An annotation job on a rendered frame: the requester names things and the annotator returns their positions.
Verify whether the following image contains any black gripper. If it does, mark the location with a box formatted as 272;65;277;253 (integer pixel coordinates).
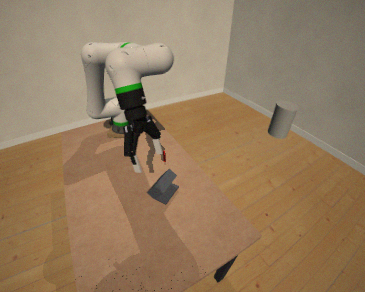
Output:
123;106;163;173

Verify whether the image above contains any dark grey square panel with hole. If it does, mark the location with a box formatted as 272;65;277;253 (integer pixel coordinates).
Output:
147;168;179;205

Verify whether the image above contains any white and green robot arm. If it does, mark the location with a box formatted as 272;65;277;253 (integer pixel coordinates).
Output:
81;42;174;134

